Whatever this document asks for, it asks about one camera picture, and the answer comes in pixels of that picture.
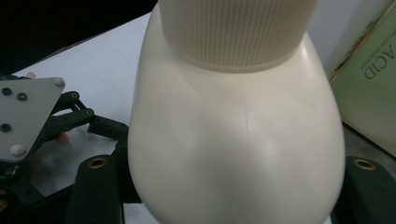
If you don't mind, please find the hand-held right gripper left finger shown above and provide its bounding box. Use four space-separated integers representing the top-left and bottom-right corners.
112 133 143 205

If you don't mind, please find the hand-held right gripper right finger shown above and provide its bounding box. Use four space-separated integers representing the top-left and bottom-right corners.
330 183 350 224

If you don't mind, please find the pale green pump bottle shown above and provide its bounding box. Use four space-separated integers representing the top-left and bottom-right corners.
329 2 396 158

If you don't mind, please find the cream pump bottle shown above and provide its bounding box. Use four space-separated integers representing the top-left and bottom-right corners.
127 0 347 224

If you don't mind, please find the white table cover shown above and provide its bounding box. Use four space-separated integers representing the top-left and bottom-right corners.
13 12 154 197

